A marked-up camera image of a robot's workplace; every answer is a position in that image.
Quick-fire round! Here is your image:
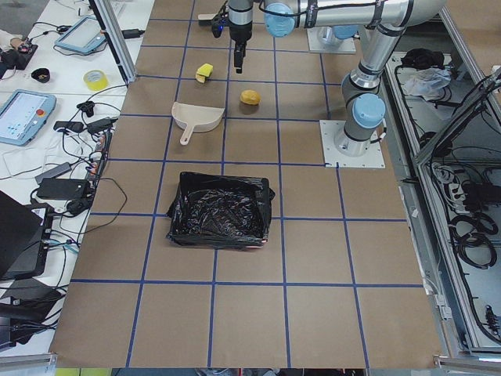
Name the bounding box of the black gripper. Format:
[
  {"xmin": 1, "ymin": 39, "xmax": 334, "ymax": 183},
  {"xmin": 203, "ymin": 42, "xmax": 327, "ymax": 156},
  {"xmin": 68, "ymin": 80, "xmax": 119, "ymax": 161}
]
[{"xmin": 229, "ymin": 21, "xmax": 251, "ymax": 74}]

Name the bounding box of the yellow sponge trash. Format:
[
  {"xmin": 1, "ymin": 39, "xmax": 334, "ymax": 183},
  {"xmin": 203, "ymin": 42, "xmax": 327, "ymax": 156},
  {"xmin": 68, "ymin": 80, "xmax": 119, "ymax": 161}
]
[{"xmin": 195, "ymin": 63, "xmax": 214, "ymax": 83}]

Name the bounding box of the brown paper ball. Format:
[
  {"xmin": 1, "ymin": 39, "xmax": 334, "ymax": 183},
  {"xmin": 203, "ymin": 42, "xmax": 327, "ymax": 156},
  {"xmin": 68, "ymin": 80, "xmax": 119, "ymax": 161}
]
[{"xmin": 240, "ymin": 89, "xmax": 261, "ymax": 106}]

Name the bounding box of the beige hand brush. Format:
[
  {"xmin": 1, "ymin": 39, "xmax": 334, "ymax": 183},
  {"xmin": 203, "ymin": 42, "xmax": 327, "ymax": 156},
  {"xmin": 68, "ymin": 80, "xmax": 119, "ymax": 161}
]
[{"xmin": 197, "ymin": 13, "xmax": 215, "ymax": 26}]

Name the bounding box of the beige plastic dustpan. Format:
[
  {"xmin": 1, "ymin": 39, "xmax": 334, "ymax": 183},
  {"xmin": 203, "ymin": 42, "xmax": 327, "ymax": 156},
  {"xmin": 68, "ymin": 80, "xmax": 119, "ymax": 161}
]
[{"xmin": 171, "ymin": 102, "xmax": 225, "ymax": 146}]

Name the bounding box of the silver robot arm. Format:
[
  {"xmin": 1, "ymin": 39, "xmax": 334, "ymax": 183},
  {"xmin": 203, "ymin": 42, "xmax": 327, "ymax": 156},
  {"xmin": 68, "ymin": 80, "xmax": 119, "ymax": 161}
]
[{"xmin": 258, "ymin": 0, "xmax": 445, "ymax": 157}]

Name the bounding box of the black bag lined bin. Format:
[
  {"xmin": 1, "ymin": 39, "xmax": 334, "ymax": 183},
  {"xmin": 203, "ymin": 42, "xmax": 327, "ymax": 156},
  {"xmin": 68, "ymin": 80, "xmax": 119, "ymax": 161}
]
[{"xmin": 167, "ymin": 172, "xmax": 275, "ymax": 249}]

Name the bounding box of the yellow tape roll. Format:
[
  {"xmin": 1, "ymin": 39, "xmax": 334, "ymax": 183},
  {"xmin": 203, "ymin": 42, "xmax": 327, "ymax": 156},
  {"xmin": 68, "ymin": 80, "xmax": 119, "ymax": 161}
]
[{"xmin": 83, "ymin": 70, "xmax": 109, "ymax": 92}]

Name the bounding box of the upper blue teach pendant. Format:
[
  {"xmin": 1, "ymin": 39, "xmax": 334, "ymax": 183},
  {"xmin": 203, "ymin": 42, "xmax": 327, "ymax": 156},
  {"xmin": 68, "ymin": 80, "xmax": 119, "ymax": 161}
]
[{"xmin": 54, "ymin": 16, "xmax": 106, "ymax": 56}]

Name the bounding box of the blue teach pendant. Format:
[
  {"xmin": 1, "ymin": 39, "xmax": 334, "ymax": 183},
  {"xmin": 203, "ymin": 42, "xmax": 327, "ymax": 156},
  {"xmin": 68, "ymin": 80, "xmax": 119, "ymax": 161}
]
[
  {"xmin": 54, "ymin": 16, "xmax": 106, "ymax": 56},
  {"xmin": 1, "ymin": 89, "xmax": 56, "ymax": 146}
]

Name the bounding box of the white crumpled cloth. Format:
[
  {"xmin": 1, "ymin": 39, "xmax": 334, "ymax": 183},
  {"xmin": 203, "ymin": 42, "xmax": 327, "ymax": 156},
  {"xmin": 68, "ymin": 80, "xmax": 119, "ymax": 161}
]
[{"xmin": 402, "ymin": 68, "xmax": 451, "ymax": 100}]

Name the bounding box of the small black bowl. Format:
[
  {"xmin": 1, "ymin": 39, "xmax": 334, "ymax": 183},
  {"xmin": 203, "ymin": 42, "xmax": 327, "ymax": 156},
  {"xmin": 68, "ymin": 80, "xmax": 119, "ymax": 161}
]
[{"xmin": 31, "ymin": 67, "xmax": 51, "ymax": 84}]

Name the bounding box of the lower blue teach pendant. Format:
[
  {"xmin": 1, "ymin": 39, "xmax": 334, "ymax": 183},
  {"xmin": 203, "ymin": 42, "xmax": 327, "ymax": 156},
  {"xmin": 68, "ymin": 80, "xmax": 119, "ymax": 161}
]
[{"xmin": 1, "ymin": 89, "xmax": 56, "ymax": 146}]

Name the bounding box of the black power adapter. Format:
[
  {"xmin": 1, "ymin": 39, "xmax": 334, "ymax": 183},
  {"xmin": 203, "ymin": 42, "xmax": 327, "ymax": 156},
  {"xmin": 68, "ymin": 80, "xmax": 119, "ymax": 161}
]
[{"xmin": 37, "ymin": 178, "xmax": 90, "ymax": 200}]

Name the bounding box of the black laptop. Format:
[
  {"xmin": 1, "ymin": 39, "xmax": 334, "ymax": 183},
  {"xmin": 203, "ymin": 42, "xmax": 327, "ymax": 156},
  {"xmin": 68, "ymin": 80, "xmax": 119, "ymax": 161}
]
[{"xmin": 1, "ymin": 193, "xmax": 53, "ymax": 281}]

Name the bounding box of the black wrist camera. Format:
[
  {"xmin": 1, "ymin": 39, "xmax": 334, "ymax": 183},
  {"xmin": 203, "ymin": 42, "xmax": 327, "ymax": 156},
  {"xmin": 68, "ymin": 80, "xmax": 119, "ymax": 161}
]
[{"xmin": 211, "ymin": 11, "xmax": 227, "ymax": 38}]

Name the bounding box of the aluminium frame post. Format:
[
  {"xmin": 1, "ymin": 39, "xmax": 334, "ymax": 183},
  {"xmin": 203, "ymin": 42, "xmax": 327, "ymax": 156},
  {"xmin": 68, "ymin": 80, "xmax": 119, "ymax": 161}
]
[{"xmin": 89, "ymin": 0, "xmax": 137, "ymax": 86}]

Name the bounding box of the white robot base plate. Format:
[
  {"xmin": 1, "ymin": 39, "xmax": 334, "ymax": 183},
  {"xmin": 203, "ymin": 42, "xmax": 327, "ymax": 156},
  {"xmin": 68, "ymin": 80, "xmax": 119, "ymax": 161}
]
[{"xmin": 319, "ymin": 120, "xmax": 385, "ymax": 169}]

